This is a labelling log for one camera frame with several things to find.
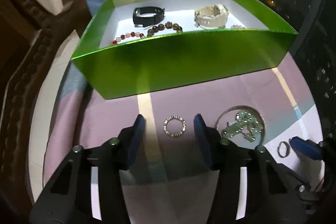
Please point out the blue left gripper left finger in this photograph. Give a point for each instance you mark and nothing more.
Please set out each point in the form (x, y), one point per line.
(130, 139)

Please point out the black wristwatch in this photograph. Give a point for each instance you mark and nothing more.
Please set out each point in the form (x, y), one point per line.
(148, 16)

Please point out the carved dark wooden chair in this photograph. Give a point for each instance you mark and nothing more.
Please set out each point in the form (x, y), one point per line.
(30, 38)

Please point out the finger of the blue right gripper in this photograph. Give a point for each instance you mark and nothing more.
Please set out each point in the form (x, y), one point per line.
(306, 147)

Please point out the green cardboard box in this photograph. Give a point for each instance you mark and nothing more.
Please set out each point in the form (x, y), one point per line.
(254, 38)

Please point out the silver bangle with jade charms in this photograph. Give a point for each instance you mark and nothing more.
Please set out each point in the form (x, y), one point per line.
(242, 123)

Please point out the pink plaid bedsheet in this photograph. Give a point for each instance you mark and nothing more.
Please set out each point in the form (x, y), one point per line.
(169, 182)

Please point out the cream white wristwatch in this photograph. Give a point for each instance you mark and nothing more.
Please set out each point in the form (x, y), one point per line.
(215, 16)

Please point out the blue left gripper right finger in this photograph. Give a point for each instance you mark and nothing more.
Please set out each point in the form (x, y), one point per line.
(211, 145)

